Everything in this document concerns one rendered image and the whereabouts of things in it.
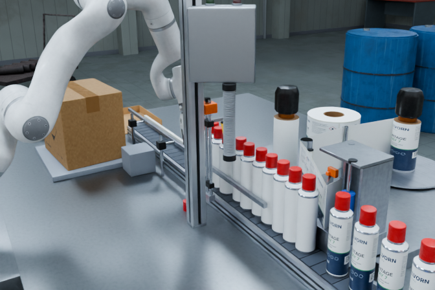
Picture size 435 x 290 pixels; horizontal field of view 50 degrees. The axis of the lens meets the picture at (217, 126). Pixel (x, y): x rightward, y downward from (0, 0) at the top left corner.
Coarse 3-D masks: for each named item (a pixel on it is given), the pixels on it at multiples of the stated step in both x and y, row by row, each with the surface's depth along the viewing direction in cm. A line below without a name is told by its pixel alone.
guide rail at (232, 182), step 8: (136, 112) 209; (144, 120) 198; (168, 136) 179; (176, 144) 173; (216, 168) 149; (224, 176) 144; (232, 184) 140; (240, 184) 138; (248, 192) 133; (256, 200) 130
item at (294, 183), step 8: (296, 168) 119; (296, 176) 118; (288, 184) 119; (296, 184) 118; (288, 192) 119; (296, 192) 118; (288, 200) 120; (296, 200) 119; (288, 208) 120; (296, 208) 120; (288, 216) 121; (288, 224) 122; (288, 232) 122; (288, 240) 123
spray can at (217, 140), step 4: (216, 128) 149; (220, 128) 149; (216, 132) 149; (220, 132) 149; (216, 136) 149; (220, 136) 149; (212, 140) 150; (216, 140) 149; (220, 140) 149; (212, 144) 150; (216, 144) 149; (212, 148) 150; (216, 148) 149; (212, 152) 151; (216, 152) 150; (212, 156) 151; (216, 156) 150; (212, 160) 152; (216, 160) 151; (212, 164) 152; (216, 164) 151; (212, 172) 153; (212, 176) 154; (216, 176) 153; (212, 180) 154; (216, 180) 153; (216, 184) 154; (216, 188) 154
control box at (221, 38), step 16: (192, 16) 116; (208, 16) 116; (224, 16) 116; (240, 16) 115; (192, 32) 118; (208, 32) 117; (224, 32) 117; (240, 32) 117; (192, 48) 119; (208, 48) 119; (224, 48) 118; (240, 48) 118; (192, 64) 120; (208, 64) 120; (224, 64) 120; (240, 64) 119; (192, 80) 122; (208, 80) 121; (224, 80) 121; (240, 80) 121
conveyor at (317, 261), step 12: (144, 132) 208; (156, 132) 208; (168, 156) 182; (180, 156) 181; (216, 192) 152; (252, 216) 137; (264, 228) 131; (276, 240) 125; (300, 252) 119; (324, 252) 119; (312, 264) 115; (324, 264) 115; (324, 276) 110; (348, 276) 110; (336, 288) 106; (348, 288) 106
